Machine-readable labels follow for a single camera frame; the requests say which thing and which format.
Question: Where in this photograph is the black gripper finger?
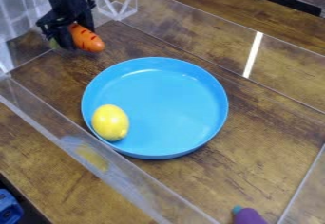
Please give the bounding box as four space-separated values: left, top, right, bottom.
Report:
77 10 95 31
40 25 76 50

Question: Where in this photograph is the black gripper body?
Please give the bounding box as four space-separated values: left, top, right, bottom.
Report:
37 0 95 27

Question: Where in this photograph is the orange toy carrot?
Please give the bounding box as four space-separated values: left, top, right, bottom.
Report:
68 23 105 52

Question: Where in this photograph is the blue round plate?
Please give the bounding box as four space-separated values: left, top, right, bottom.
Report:
81 57 228 159

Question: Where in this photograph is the white patterned curtain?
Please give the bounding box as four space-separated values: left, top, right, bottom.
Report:
0 0 100 43

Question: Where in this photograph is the yellow toy lemon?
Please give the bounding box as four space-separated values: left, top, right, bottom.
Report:
91 104 129 141

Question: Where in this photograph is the blue plastic object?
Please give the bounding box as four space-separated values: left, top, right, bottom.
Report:
0 189 24 224

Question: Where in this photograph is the purple toy eggplant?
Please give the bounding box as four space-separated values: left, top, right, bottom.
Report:
232 206 267 224

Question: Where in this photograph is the clear acrylic enclosure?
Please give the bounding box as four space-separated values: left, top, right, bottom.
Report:
0 0 325 224

